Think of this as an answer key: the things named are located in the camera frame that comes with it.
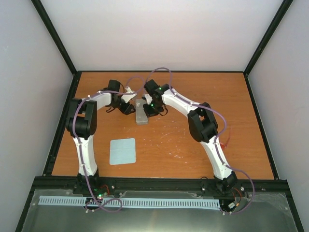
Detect purple cable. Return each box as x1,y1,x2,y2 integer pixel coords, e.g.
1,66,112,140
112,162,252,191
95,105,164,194
72,76,145,213
142,67,255,215

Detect red sunglasses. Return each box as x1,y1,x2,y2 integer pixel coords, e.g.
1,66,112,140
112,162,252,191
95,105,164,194
220,126,232,150

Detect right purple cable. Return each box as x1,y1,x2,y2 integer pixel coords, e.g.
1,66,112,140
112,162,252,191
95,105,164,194
142,67,255,215

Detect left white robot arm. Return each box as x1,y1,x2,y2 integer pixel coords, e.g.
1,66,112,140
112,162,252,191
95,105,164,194
66,80,137,195

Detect grey glasses case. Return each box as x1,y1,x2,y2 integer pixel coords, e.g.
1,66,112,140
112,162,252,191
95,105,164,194
135,99,148,125

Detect light blue slotted cable duct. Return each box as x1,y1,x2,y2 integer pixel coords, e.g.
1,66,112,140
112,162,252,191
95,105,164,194
38,196,220,210

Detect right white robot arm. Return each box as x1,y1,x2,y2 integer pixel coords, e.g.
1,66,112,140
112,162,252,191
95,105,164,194
143,79,237,193

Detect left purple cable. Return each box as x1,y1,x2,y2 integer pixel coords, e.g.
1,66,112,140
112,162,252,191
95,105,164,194
72,76,145,213

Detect metal front plate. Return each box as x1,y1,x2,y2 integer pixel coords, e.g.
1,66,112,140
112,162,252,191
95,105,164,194
22,190,297,232

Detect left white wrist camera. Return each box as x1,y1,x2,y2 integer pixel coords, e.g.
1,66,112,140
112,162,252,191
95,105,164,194
121,87,137,103

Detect light blue cleaning cloth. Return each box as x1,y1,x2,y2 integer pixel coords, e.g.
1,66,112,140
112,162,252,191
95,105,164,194
109,138,136,165

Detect black aluminium frame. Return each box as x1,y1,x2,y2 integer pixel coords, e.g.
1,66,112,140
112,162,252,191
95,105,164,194
14,0,305,232

